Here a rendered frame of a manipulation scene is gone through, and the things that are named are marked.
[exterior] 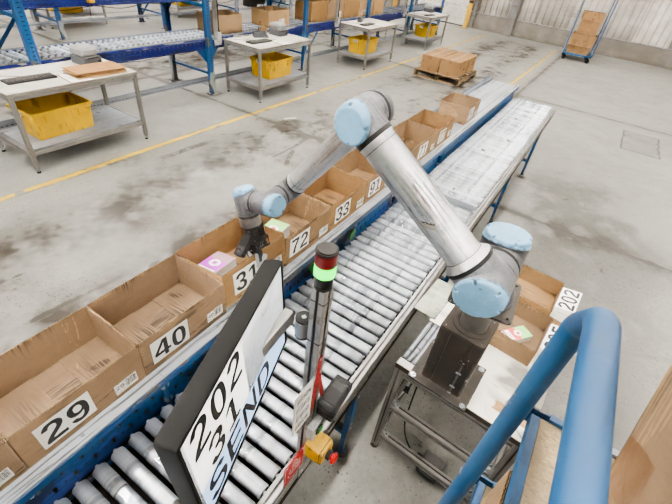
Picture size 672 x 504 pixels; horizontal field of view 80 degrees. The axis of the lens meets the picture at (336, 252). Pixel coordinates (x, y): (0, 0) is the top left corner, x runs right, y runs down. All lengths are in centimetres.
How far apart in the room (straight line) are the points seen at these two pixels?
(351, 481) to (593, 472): 211
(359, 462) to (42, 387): 152
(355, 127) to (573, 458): 96
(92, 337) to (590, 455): 168
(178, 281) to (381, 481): 145
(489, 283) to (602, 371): 84
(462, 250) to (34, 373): 148
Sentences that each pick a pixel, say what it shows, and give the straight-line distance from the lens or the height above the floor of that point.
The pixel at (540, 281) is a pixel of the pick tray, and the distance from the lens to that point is 251.
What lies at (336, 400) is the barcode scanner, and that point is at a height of 109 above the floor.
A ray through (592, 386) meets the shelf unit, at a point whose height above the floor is 196.
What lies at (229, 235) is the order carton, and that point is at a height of 97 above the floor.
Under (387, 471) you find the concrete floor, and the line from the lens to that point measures 242.
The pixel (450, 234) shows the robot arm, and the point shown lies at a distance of 116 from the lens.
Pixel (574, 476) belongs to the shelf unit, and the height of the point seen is 196.
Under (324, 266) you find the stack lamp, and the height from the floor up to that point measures 163.
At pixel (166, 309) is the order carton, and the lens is 182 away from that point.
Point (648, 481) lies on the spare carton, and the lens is 39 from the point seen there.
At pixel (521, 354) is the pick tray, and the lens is 203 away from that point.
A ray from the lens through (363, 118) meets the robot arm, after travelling 110.
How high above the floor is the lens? 218
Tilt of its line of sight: 38 degrees down
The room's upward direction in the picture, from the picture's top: 8 degrees clockwise
